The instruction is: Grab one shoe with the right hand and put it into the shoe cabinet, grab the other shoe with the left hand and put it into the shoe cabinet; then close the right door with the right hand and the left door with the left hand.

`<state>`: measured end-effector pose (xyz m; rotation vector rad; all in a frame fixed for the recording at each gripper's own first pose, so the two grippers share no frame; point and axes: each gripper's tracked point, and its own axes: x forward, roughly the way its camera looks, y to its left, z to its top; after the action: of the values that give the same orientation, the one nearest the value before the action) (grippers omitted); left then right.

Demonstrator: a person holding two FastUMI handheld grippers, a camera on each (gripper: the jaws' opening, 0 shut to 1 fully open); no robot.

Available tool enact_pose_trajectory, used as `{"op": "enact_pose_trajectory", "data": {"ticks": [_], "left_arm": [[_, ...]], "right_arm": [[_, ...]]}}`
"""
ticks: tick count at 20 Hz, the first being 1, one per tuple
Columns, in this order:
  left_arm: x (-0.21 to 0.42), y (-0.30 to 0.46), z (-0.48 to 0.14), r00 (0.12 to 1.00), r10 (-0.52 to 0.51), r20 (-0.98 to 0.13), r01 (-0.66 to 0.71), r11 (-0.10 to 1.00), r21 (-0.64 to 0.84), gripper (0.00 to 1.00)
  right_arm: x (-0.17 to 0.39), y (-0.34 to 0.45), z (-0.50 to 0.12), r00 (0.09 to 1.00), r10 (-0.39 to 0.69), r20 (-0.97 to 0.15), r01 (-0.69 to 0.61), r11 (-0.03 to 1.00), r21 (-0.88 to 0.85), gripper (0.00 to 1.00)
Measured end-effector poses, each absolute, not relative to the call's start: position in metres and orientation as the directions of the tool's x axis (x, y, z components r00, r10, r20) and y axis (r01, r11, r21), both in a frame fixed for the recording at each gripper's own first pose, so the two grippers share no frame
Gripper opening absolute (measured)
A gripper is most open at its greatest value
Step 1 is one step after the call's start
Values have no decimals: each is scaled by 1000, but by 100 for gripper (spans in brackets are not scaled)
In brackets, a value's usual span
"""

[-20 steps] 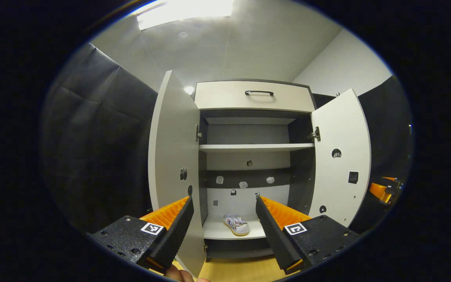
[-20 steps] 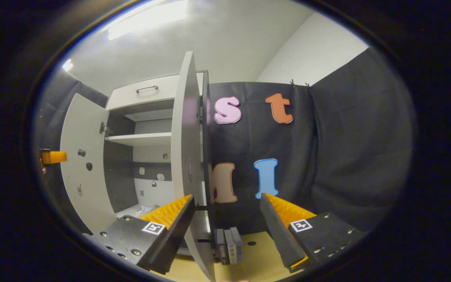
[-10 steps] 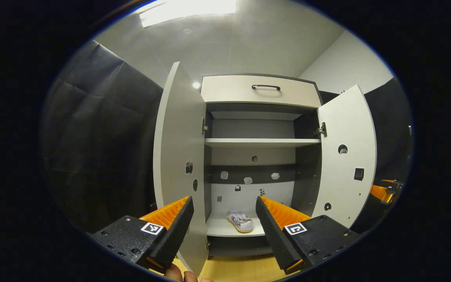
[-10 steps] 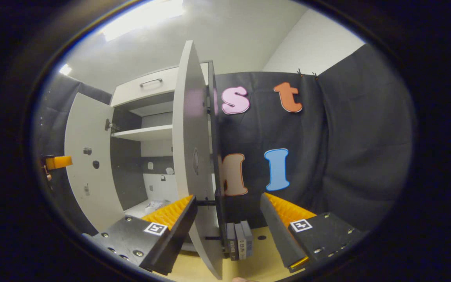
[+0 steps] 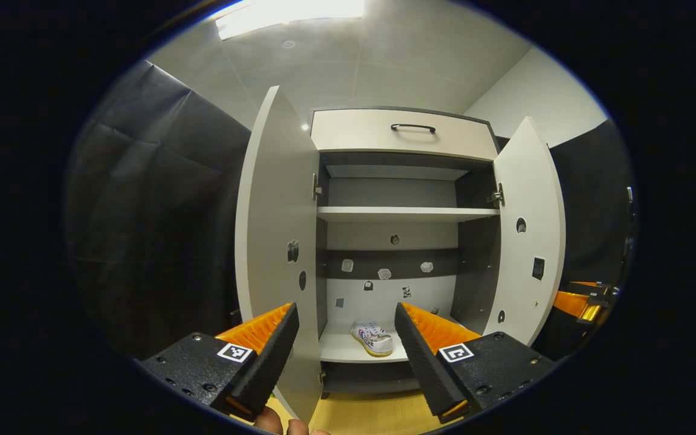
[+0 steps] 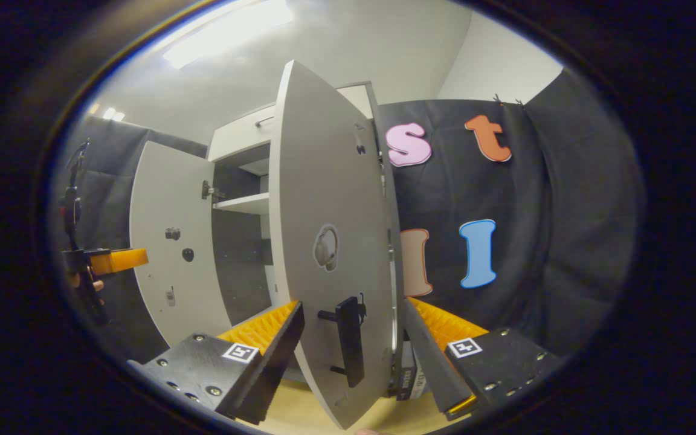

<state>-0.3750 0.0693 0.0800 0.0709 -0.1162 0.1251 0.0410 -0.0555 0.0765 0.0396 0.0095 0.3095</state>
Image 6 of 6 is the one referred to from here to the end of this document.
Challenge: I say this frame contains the white cabinet drawer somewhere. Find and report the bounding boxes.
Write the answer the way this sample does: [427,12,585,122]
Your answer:
[208,85,373,163]

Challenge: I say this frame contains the black and white box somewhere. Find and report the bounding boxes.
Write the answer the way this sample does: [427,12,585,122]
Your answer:
[395,340,428,401]

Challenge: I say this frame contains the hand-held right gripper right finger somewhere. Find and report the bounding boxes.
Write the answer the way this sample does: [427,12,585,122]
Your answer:
[404,296,572,422]

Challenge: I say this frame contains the white cabinet door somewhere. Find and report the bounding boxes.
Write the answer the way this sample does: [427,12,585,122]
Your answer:
[129,141,234,348]
[268,59,400,431]

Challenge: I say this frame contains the white cabinet shelf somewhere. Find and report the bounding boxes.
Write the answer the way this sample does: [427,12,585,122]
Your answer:
[213,192,270,216]

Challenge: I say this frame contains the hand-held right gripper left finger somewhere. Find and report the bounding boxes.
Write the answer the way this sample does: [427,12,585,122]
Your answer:
[127,300,305,425]

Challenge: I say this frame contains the black door handle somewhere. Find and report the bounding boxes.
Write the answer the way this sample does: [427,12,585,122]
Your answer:
[318,294,368,388]

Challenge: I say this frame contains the white shoe cabinet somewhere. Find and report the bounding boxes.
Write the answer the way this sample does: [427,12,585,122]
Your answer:
[206,82,400,387]

